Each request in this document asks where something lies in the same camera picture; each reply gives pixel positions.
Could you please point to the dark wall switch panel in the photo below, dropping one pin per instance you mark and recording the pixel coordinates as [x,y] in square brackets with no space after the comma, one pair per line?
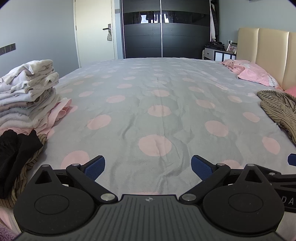
[10,47]

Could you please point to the white nightstand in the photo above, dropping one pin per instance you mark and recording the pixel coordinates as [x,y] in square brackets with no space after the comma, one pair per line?
[218,55]

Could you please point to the dark hanging clothes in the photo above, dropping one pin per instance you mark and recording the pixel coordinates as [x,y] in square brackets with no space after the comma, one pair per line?
[214,20]

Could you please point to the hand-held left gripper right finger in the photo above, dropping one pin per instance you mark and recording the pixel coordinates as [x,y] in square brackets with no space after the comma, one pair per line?
[201,166]

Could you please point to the pink folded cloth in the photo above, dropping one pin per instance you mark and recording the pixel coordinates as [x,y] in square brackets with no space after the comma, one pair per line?
[60,111]

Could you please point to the dark sliding wardrobe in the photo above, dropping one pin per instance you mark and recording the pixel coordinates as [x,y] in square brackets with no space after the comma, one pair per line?
[143,41]

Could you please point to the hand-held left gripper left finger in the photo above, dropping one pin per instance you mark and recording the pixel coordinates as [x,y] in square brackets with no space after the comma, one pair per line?
[96,166]

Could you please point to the stack of folded pale clothes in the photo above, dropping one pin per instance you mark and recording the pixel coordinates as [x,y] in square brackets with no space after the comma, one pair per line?
[27,92]

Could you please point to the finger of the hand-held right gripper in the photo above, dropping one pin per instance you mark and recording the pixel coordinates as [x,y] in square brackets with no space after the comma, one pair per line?
[292,160]

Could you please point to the small hanging pouch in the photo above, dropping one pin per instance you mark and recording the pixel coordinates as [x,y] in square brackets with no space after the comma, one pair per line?
[109,37]

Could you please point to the black bag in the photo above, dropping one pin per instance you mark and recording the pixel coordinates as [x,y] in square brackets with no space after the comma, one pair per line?
[216,45]

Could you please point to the striped brown garment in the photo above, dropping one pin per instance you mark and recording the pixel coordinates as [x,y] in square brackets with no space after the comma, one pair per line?
[23,183]

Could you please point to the photo frame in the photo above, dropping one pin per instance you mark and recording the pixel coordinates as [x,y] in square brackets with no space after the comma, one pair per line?
[232,48]

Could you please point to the pink dotted pillow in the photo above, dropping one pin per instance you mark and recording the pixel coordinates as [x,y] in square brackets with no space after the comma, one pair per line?
[233,64]

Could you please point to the black garment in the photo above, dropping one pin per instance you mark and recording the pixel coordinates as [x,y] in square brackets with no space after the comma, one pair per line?
[13,157]

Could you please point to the cream door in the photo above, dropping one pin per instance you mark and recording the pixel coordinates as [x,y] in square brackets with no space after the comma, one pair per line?
[92,30]

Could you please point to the light pink pillow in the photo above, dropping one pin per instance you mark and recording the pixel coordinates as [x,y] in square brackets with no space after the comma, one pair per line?
[256,75]

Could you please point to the striped brown long shirt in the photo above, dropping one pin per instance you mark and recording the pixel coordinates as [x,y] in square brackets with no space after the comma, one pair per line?
[277,109]

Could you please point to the cream padded headboard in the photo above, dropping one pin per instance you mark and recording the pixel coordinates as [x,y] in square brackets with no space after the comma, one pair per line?
[266,51]

